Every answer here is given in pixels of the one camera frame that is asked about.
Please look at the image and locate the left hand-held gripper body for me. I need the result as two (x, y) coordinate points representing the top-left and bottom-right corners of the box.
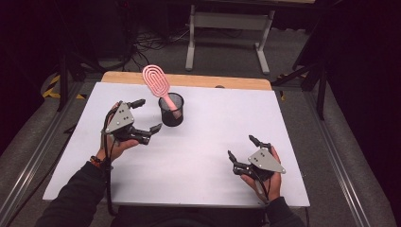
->
(102, 102), (152, 147)

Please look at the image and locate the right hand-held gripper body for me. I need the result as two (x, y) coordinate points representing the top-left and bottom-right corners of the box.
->
(232, 147), (288, 183)

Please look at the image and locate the black mesh pen holder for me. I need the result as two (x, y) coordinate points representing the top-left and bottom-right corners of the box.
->
(158, 92), (185, 128)

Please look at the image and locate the pink hairbrush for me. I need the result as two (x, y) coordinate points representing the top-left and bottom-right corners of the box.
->
(142, 64), (183, 120)

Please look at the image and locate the person's right hand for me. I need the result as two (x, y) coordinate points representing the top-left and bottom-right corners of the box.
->
(240, 145), (283, 203)

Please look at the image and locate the person's left hand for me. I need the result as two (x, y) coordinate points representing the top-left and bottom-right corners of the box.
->
(96, 101), (140, 164)

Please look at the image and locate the white table cover sheet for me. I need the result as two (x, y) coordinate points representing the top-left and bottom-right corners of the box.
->
(42, 81), (310, 209)

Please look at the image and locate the black metal stand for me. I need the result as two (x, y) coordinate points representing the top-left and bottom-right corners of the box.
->
(271, 58), (329, 121)
(55, 0), (107, 113)

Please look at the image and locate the person's dark lap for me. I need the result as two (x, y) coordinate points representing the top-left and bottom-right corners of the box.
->
(110, 206), (269, 227)

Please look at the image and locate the yellow black hazard tape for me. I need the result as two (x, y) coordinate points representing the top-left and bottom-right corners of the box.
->
(42, 74), (87, 100)

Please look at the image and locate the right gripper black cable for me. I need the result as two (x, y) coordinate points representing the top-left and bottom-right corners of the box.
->
(254, 172), (272, 203)

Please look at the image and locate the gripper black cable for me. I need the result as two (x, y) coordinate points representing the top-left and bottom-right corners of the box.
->
(254, 172), (272, 203)
(100, 107), (120, 218)

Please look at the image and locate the beaded bracelet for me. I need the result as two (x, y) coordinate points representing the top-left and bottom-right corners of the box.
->
(89, 155), (105, 168)

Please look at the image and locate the tangle of black floor cables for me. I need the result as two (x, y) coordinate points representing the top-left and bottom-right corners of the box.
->
(124, 26), (192, 74)

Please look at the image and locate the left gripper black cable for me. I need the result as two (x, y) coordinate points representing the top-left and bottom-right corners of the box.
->
(100, 107), (120, 218)

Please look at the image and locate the aluminium floor rail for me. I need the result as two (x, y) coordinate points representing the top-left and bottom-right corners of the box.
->
(303, 90), (373, 227)
(0, 81), (83, 227)

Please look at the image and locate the grey metal table frame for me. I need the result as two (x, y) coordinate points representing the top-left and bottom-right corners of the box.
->
(184, 4), (276, 76)

